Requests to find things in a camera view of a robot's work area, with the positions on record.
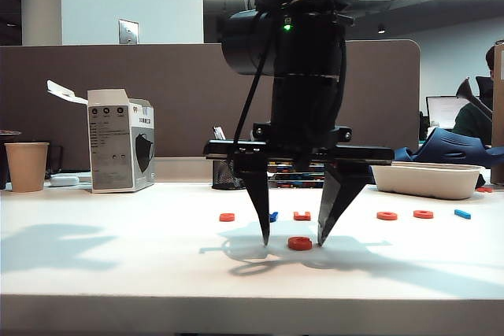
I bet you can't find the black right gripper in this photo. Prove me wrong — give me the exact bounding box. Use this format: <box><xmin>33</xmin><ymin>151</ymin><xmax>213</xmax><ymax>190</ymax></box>
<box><xmin>203</xmin><ymin>75</ymin><xmax>395</xmax><ymax>248</ymax></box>

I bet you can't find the orange letter G magnet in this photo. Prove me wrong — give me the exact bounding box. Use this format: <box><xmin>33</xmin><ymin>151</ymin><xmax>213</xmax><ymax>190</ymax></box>
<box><xmin>287</xmin><ymin>236</ymin><xmax>313</xmax><ymax>251</ymax></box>

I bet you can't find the letter magnet set case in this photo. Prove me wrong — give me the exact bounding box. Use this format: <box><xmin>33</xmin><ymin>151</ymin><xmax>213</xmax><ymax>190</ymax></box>
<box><xmin>270</xmin><ymin>179</ymin><xmax>325</xmax><ymax>190</ymax></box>
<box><xmin>269</xmin><ymin>162</ymin><xmax>326</xmax><ymax>175</ymax></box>
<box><xmin>269</xmin><ymin>172</ymin><xmax>326</xmax><ymax>182</ymax></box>

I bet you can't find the black mesh pen holder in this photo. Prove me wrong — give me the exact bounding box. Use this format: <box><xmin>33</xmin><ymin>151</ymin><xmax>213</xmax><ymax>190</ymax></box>
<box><xmin>211</xmin><ymin>157</ymin><xmax>248</xmax><ymax>191</ymax></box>

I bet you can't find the beige pulp tray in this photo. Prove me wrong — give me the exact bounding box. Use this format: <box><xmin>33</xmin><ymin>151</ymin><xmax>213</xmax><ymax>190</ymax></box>
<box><xmin>370</xmin><ymin>161</ymin><xmax>486</xmax><ymax>201</ymax></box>

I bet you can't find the navy blue foam clog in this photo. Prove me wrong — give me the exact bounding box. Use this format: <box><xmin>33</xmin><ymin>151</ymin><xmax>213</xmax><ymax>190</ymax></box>
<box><xmin>418</xmin><ymin>127</ymin><xmax>504</xmax><ymax>169</ymax></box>

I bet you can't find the computer monitor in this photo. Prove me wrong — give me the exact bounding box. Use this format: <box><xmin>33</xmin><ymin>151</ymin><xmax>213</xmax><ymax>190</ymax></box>
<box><xmin>426</xmin><ymin>95</ymin><xmax>469</xmax><ymax>130</ymax></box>

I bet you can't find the brown desk divider panel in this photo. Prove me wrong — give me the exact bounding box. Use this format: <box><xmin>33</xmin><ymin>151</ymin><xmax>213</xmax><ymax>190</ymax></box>
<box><xmin>0</xmin><ymin>39</ymin><xmax>421</xmax><ymax>172</ymax></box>

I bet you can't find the person in dark green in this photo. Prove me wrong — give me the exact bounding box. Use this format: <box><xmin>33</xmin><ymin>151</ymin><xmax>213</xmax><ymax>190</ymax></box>
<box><xmin>452</xmin><ymin>43</ymin><xmax>496</xmax><ymax>144</ymax></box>

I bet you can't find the white grey face mask box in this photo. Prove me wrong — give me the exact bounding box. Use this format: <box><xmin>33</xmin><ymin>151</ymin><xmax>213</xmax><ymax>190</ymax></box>
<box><xmin>46</xmin><ymin>79</ymin><xmax>156</xmax><ymax>194</ymax></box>

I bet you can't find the black desk lamp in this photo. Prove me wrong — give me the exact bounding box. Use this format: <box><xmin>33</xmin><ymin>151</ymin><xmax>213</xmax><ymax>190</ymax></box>
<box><xmin>456</xmin><ymin>77</ymin><xmax>494</xmax><ymax>120</ymax></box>

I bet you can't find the brown cardboard box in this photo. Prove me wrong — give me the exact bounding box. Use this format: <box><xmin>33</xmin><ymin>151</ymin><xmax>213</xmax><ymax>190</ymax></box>
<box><xmin>491</xmin><ymin>42</ymin><xmax>504</xmax><ymax>186</ymax></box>

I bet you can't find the small white device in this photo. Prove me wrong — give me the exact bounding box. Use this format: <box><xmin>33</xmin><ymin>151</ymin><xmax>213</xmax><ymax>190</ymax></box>
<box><xmin>50</xmin><ymin>175</ymin><xmax>80</xmax><ymax>187</ymax></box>

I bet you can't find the brown paper cup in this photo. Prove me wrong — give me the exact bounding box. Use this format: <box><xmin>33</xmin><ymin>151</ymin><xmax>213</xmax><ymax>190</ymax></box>
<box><xmin>4</xmin><ymin>142</ymin><xmax>50</xmax><ymax>193</ymax></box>

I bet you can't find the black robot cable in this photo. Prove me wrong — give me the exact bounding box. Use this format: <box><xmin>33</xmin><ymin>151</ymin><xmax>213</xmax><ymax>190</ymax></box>
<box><xmin>232</xmin><ymin>0</ymin><xmax>283</xmax><ymax>160</ymax></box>

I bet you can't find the silver wall switch plate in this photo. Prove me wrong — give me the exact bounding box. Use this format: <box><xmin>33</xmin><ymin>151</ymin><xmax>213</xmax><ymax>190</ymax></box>
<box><xmin>118</xmin><ymin>19</ymin><xmax>139</xmax><ymax>45</ymax></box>

